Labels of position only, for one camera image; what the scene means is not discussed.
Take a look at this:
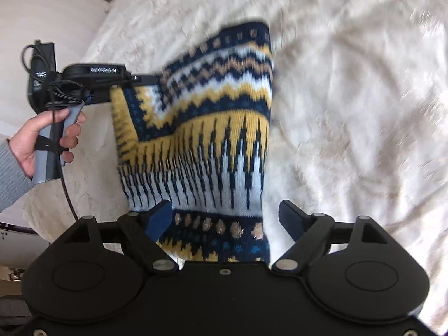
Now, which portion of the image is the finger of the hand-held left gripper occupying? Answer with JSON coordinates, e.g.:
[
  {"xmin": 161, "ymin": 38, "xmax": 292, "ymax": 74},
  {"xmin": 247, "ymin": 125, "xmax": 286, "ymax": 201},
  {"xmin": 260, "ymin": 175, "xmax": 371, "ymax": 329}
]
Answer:
[{"xmin": 132, "ymin": 73, "xmax": 164, "ymax": 87}]

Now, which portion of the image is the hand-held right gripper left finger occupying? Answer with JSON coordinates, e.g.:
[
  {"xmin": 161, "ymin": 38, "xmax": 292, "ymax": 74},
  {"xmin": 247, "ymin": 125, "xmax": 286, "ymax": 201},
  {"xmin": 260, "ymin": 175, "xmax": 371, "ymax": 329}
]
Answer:
[{"xmin": 59, "ymin": 199, "xmax": 179, "ymax": 274}]

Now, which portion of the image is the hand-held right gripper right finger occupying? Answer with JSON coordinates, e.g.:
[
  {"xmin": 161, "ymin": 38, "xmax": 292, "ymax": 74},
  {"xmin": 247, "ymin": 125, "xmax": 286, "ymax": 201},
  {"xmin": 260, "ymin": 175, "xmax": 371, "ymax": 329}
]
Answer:
[{"xmin": 271, "ymin": 199, "xmax": 389, "ymax": 274}]

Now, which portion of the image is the navy yellow patterned knit sweater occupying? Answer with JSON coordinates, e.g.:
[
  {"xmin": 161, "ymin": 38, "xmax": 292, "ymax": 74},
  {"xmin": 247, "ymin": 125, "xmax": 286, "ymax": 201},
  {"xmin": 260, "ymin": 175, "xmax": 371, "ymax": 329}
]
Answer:
[{"xmin": 110, "ymin": 21, "xmax": 275, "ymax": 263}]

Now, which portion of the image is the person's left forearm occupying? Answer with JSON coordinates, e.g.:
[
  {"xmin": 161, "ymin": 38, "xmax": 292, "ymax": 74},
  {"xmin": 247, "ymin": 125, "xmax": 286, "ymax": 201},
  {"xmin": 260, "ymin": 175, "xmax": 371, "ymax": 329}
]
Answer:
[{"xmin": 0, "ymin": 139, "xmax": 36, "ymax": 215}]

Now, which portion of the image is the person's left hand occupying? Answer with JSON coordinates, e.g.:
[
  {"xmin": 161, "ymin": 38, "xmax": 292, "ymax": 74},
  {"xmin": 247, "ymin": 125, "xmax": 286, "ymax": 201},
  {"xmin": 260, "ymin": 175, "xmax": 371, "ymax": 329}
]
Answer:
[{"xmin": 8, "ymin": 107, "xmax": 87, "ymax": 177}]

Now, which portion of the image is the black cable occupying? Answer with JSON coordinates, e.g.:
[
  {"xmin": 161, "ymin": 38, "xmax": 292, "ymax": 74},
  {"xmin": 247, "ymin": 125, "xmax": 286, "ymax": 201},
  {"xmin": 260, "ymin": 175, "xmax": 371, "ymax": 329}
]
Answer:
[{"xmin": 21, "ymin": 40, "xmax": 92, "ymax": 222}]

